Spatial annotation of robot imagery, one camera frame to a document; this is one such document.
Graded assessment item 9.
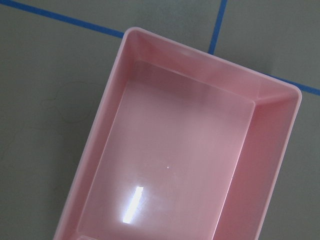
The pink plastic bin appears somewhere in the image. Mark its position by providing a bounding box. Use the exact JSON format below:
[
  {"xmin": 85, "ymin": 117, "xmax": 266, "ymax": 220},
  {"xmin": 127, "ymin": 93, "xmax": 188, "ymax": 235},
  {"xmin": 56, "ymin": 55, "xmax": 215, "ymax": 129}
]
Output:
[{"xmin": 54, "ymin": 27, "xmax": 302, "ymax": 240}]

